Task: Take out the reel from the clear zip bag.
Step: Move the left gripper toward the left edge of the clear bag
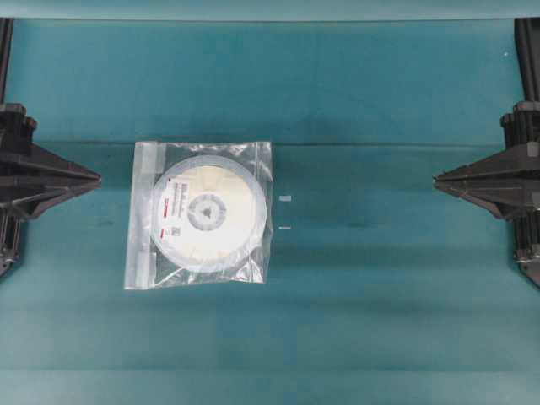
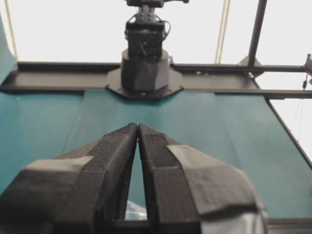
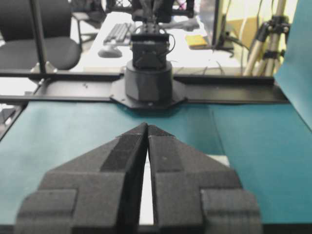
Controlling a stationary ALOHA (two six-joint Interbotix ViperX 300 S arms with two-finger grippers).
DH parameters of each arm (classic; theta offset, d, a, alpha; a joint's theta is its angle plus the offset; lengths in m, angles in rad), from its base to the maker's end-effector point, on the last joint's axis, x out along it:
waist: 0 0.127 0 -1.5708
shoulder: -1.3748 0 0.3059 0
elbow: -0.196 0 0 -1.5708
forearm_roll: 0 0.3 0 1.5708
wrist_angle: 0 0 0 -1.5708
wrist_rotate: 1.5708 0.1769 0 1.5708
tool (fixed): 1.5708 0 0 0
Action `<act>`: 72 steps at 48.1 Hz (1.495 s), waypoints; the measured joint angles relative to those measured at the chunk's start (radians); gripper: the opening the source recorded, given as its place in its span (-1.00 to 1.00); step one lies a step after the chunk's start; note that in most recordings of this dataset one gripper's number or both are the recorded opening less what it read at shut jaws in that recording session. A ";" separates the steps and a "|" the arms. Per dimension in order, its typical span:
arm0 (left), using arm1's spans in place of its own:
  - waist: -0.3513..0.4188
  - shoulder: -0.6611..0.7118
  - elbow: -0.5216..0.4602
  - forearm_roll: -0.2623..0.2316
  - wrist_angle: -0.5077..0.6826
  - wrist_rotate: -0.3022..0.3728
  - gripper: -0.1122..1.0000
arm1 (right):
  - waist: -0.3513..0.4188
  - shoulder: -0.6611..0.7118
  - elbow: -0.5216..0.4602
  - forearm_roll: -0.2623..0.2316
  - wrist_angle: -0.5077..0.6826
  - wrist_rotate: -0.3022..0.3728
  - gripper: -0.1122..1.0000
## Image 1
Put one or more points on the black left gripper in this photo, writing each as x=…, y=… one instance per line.
x=30, y=201

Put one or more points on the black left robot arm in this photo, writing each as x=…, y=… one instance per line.
x=33, y=179

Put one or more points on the white component reel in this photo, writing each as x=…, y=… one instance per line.
x=209, y=214

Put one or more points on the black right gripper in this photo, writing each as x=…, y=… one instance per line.
x=515, y=199

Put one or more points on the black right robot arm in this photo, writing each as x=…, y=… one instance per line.
x=526, y=228

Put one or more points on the clear plastic zip bag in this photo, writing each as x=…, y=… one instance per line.
x=146, y=267

